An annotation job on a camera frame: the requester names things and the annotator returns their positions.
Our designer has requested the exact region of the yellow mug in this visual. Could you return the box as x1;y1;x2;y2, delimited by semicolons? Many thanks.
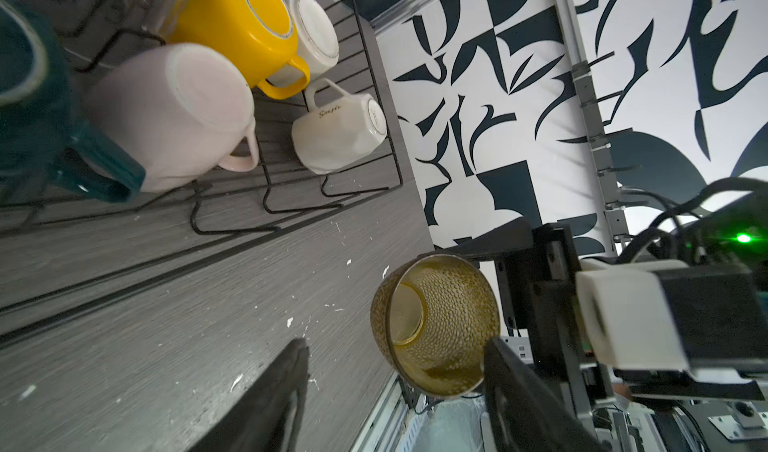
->
167;0;311;100

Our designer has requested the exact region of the grey wall hook rail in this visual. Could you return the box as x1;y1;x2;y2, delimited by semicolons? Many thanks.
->
571;61;629;256

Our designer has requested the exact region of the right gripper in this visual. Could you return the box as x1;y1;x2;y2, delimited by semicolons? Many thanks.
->
444;218;596;437

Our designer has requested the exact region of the olive green glass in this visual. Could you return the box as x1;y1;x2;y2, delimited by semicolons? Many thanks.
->
370;253;501;399

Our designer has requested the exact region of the cream white mug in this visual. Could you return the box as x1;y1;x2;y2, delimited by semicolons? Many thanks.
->
291;78;387;175

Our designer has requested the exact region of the white mug red inside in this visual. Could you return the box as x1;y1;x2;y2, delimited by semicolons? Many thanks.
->
284;0;340;81

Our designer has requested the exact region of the dark green mug white inside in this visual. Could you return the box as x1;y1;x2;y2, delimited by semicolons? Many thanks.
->
1;1;145;203

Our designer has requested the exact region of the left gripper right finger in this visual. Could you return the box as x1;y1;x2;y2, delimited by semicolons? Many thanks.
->
484;337;603;452

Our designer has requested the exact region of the cream mug pink handle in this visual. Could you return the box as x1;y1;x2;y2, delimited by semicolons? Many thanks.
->
83;44;259;193

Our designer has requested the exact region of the black wire dish rack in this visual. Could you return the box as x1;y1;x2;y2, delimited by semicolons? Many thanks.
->
1;0;404;348

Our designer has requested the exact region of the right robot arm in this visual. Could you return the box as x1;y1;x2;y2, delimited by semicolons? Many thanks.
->
446;178;767;451

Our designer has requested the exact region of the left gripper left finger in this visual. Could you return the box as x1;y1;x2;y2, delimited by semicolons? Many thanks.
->
191;338;309;451

